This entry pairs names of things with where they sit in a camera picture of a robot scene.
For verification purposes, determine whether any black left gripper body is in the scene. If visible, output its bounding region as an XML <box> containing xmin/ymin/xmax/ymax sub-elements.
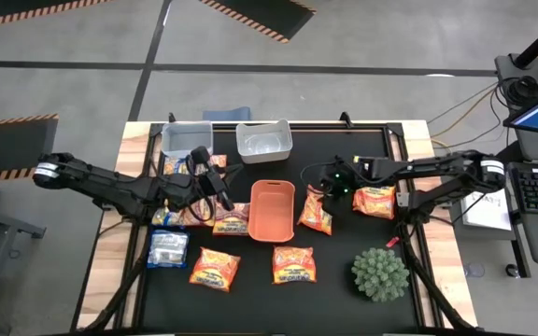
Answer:
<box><xmin>185</xmin><ymin>161</ymin><xmax>235</xmax><ymax>212</ymax></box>

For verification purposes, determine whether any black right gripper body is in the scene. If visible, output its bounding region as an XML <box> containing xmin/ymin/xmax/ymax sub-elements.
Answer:
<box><xmin>327</xmin><ymin>157</ymin><xmax>371</xmax><ymax>200</ymax></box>

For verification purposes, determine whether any orange Maruchan chicken ramen pack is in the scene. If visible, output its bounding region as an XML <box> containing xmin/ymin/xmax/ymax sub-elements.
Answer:
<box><xmin>351</xmin><ymin>185</ymin><xmax>397</xmax><ymax>220</ymax></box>
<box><xmin>296</xmin><ymin>184</ymin><xmax>334</xmax><ymax>237</ymax></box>
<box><xmin>271</xmin><ymin>245</ymin><xmax>318</xmax><ymax>286</ymax></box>
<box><xmin>188</xmin><ymin>246</ymin><xmax>242</xmax><ymax>294</ymax></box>

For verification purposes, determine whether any red Maruchan beef ramen pack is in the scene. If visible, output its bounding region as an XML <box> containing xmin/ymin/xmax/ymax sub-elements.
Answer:
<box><xmin>203</xmin><ymin>153</ymin><xmax>229</xmax><ymax>176</ymax></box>
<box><xmin>211</xmin><ymin>201</ymin><xmax>251</xmax><ymax>237</ymax></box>
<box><xmin>182</xmin><ymin>195</ymin><xmax>218</xmax><ymax>229</ymax></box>

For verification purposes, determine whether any blue Maruchan soy ramen pack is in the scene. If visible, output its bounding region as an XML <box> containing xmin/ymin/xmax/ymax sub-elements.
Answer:
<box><xmin>163</xmin><ymin>155</ymin><xmax>193</xmax><ymax>177</ymax></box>
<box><xmin>146</xmin><ymin>227</ymin><xmax>191</xmax><ymax>270</ymax></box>
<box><xmin>150</xmin><ymin>204</ymin><xmax>187</xmax><ymax>229</ymax></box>

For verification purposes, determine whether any white plastic bin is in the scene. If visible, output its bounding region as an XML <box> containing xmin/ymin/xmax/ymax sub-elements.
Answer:
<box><xmin>234</xmin><ymin>119</ymin><xmax>294</xmax><ymax>165</ymax></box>

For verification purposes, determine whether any translucent plastic bin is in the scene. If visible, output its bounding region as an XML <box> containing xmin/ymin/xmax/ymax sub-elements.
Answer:
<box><xmin>160</xmin><ymin>119</ymin><xmax>215</xmax><ymax>160</ymax></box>

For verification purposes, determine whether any orange plastic bin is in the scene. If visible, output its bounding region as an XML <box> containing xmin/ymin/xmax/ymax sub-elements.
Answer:
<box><xmin>248</xmin><ymin>179</ymin><xmax>297</xmax><ymax>244</ymax></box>

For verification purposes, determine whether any green artificial succulent plant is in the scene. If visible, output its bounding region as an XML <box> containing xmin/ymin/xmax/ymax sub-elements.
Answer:
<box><xmin>350</xmin><ymin>246</ymin><xmax>411</xmax><ymax>303</ymax></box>

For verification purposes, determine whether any white paper sheet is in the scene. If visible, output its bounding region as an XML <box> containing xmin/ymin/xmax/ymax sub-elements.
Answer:
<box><xmin>460</xmin><ymin>189</ymin><xmax>513</xmax><ymax>232</ymax></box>

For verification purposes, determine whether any black hazard-striped floor mat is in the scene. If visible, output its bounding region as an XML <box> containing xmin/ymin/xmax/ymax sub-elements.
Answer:
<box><xmin>0</xmin><ymin>113</ymin><xmax>60</xmax><ymax>183</ymax></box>
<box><xmin>0</xmin><ymin>0</ymin><xmax>116</xmax><ymax>31</ymax></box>
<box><xmin>197</xmin><ymin>0</ymin><xmax>318</xmax><ymax>45</ymax></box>

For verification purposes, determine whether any grey equipment box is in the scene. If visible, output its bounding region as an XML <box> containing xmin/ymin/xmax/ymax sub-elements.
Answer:
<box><xmin>493</xmin><ymin>53</ymin><xmax>538</xmax><ymax>94</ymax></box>

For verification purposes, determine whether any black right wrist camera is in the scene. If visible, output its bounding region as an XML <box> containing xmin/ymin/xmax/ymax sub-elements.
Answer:
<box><xmin>320</xmin><ymin>165</ymin><xmax>345</xmax><ymax>187</ymax></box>

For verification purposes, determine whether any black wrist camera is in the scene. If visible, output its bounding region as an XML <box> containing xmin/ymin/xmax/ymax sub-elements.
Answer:
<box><xmin>190</xmin><ymin>146</ymin><xmax>214</xmax><ymax>167</ymax></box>
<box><xmin>320</xmin><ymin>165</ymin><xmax>345</xmax><ymax>187</ymax></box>

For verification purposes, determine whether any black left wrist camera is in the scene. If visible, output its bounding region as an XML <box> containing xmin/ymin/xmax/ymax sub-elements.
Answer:
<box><xmin>190</xmin><ymin>146</ymin><xmax>214</xmax><ymax>167</ymax></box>

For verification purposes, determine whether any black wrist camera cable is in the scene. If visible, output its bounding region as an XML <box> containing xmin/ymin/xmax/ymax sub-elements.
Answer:
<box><xmin>299</xmin><ymin>160</ymin><xmax>329</xmax><ymax>189</ymax></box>

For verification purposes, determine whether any coiled black cable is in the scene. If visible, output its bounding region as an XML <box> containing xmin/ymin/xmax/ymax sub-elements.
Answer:
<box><xmin>502</xmin><ymin>74</ymin><xmax>538</xmax><ymax>108</ymax></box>

